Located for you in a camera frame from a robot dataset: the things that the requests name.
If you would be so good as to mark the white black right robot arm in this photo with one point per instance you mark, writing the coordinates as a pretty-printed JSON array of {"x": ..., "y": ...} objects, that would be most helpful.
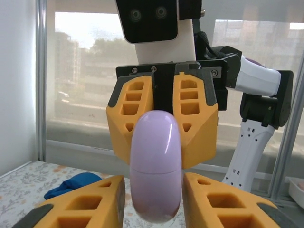
[{"x": 256, "y": 78}]

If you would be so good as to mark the blue cloth pouch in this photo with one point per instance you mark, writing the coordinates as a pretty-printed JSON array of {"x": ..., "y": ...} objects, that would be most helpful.
[{"x": 78, "y": 180}]

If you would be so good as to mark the translucent window blind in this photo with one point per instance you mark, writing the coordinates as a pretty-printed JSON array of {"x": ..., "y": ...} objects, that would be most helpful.
[{"x": 83, "y": 71}]

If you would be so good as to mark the floral printed table mat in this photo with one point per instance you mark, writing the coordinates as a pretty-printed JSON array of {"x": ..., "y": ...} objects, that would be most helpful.
[{"x": 21, "y": 185}]

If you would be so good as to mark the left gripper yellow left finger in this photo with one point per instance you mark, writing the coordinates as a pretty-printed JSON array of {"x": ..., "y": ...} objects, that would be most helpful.
[{"x": 90, "y": 209}]

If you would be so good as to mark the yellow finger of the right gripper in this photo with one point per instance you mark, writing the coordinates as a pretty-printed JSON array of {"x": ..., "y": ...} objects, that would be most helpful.
[
  {"x": 202, "y": 137},
  {"x": 118, "y": 133}
]

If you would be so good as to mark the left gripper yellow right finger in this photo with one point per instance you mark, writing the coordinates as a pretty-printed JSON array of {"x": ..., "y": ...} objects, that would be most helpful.
[{"x": 213, "y": 209}]

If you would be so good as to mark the purple earbud charging case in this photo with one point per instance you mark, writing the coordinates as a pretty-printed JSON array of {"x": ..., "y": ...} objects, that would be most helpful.
[{"x": 155, "y": 166}]

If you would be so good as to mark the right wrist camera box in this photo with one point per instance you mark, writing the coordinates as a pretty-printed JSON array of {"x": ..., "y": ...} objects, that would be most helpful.
[{"x": 149, "y": 23}]

